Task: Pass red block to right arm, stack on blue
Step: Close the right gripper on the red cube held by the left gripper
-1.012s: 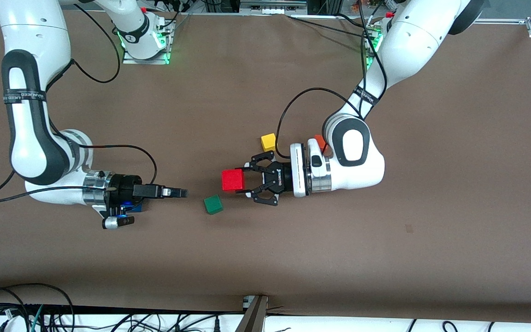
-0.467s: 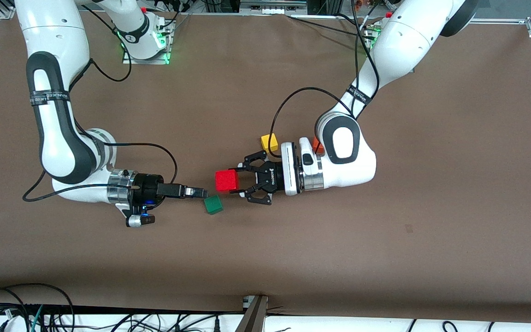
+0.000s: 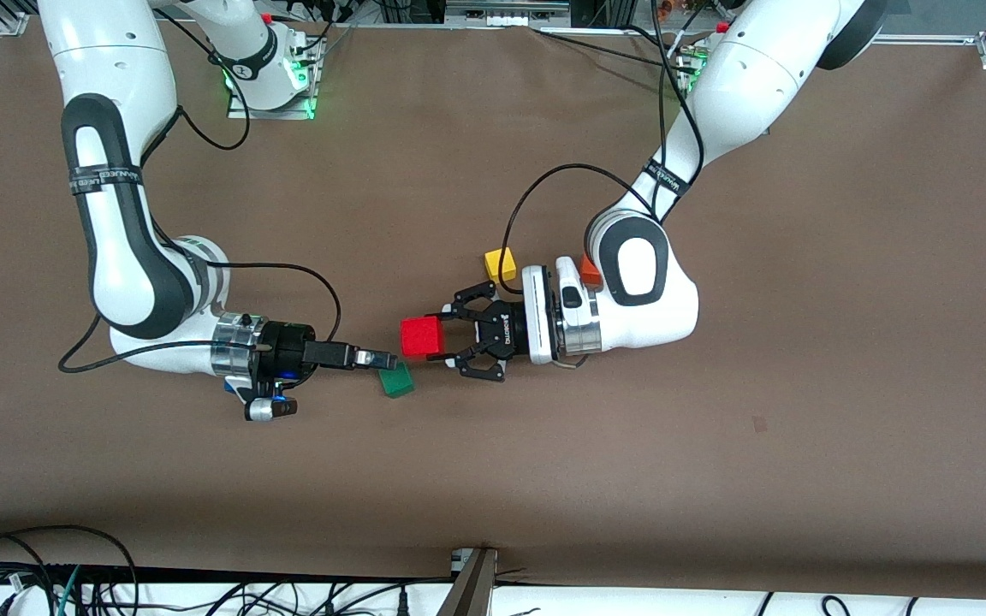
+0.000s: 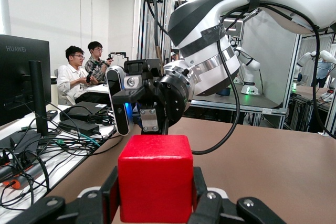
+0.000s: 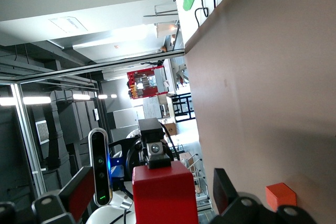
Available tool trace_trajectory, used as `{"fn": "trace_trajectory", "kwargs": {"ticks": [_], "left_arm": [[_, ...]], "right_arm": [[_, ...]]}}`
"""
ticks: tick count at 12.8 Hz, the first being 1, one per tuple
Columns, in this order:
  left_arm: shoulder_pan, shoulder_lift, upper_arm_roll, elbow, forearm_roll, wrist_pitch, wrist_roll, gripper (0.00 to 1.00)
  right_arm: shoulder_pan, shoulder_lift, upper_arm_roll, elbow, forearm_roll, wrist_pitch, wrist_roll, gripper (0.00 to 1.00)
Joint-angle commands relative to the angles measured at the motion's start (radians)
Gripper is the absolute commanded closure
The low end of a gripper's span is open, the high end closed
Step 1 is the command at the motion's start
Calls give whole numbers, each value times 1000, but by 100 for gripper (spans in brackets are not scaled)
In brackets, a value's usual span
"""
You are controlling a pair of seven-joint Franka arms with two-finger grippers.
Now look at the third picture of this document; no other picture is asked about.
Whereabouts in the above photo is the red wooden block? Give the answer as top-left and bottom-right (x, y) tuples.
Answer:
(400, 316), (447, 358)

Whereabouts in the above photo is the green wooden block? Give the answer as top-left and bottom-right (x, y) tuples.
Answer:
(378, 361), (416, 399)

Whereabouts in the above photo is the yellow wooden block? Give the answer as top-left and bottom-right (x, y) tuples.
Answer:
(484, 247), (518, 283)

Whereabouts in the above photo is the brown paper table cover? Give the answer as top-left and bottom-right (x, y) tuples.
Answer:
(0, 17), (986, 600)

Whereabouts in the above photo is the silver power strip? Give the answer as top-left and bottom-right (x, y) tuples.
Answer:
(446, 0), (571, 28)

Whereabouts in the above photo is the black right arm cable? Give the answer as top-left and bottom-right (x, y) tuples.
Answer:
(58, 0), (342, 374)

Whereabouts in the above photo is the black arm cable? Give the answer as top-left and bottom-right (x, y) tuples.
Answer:
(58, 0), (342, 374)
(503, 0), (705, 275)

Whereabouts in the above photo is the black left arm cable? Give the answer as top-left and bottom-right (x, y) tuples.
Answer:
(503, 0), (705, 275)

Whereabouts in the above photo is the black left arm cable strap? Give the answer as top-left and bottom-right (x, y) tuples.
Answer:
(645, 158), (687, 199)

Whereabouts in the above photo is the black arm cable strap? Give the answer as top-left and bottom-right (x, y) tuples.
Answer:
(68, 165), (145, 196)
(645, 158), (687, 199)

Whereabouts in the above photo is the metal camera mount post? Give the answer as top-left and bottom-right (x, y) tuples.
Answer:
(437, 548), (498, 616)

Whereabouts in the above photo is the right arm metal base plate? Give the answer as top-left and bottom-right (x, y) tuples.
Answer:
(226, 34), (319, 121)

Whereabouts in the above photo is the black right arm cable strap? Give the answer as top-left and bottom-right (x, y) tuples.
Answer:
(68, 165), (145, 196)

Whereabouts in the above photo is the black base power cable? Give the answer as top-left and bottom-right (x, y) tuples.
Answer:
(532, 26), (699, 74)

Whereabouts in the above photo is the black looped floor cable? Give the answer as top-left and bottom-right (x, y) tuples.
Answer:
(0, 524), (140, 616)

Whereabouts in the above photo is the teal network cable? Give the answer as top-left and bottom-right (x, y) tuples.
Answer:
(56, 565), (83, 616)

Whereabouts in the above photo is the aluminium table edge rail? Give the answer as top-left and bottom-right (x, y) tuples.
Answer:
(874, 31), (983, 45)

